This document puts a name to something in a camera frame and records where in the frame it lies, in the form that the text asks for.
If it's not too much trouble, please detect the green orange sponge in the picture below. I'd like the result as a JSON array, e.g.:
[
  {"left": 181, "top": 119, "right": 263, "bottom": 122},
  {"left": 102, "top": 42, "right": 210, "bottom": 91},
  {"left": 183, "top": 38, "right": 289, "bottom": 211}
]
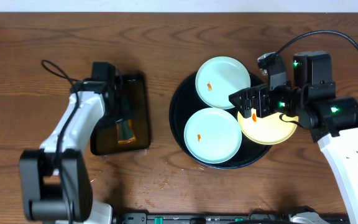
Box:
[{"left": 117, "top": 119, "right": 136, "bottom": 144}]

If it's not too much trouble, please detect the yellow plate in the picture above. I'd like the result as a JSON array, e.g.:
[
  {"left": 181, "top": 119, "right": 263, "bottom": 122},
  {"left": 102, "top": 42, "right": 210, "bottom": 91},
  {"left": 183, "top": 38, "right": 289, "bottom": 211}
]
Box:
[{"left": 237, "top": 109, "right": 299, "bottom": 145}]

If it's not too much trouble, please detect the light blue plate bottom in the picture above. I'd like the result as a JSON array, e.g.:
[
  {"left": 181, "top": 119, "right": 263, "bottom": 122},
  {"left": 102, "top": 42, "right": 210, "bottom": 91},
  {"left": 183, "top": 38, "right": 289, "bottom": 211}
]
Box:
[{"left": 183, "top": 108, "right": 242, "bottom": 164}]

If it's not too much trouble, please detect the light blue plate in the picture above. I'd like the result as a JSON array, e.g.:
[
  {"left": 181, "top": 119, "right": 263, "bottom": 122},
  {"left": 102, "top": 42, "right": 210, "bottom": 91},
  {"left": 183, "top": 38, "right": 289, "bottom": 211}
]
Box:
[
  {"left": 195, "top": 56, "right": 251, "bottom": 110},
  {"left": 183, "top": 108, "right": 242, "bottom": 164}
]

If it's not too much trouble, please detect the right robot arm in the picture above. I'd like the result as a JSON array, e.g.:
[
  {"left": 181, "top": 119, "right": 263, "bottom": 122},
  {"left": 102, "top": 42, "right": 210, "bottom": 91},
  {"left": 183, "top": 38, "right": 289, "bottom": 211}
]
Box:
[{"left": 229, "top": 51, "right": 358, "bottom": 223}]

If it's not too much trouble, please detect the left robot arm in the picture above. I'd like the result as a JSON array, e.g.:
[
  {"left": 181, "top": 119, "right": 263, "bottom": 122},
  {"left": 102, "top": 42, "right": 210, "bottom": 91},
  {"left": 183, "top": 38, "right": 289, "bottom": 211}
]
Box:
[{"left": 19, "top": 60, "right": 126, "bottom": 223}]

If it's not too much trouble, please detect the black rectangular water tray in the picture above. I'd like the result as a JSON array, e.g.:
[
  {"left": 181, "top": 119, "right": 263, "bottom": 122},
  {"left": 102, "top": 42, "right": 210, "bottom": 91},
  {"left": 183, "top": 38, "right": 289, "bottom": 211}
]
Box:
[{"left": 90, "top": 73, "right": 151, "bottom": 156}]

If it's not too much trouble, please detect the light blue plate top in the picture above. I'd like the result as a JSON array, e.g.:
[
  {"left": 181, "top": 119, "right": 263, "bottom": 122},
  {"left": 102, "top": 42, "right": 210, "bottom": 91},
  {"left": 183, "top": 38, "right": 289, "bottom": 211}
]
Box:
[{"left": 195, "top": 56, "right": 251, "bottom": 110}]

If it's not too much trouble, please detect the left black cable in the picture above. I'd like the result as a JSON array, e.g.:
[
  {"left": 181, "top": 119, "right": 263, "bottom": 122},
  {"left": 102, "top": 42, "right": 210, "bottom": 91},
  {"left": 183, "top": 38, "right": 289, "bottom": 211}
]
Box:
[{"left": 40, "top": 59, "right": 83, "bottom": 224}]

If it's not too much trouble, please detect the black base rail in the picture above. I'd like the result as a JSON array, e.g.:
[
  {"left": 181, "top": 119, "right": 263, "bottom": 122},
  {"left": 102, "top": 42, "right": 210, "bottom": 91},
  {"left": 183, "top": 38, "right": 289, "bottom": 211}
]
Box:
[{"left": 112, "top": 213, "right": 290, "bottom": 224}]

